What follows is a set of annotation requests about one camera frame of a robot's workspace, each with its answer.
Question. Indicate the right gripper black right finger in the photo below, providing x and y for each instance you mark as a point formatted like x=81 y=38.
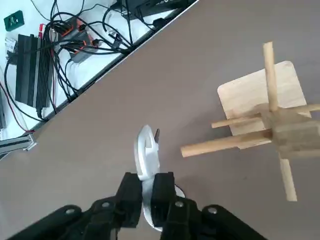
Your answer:
x=165 y=200

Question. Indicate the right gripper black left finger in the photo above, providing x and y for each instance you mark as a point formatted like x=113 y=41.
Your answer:
x=125 y=200

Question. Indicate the white black edged scissors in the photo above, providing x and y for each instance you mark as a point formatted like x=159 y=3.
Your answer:
x=146 y=157

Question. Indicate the black finned power supply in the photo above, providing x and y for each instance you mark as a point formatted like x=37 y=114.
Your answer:
x=32 y=72

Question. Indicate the black electronics box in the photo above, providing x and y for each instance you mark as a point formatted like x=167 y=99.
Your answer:
x=150 y=7

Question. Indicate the green box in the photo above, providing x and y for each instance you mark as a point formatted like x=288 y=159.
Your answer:
x=13 y=20

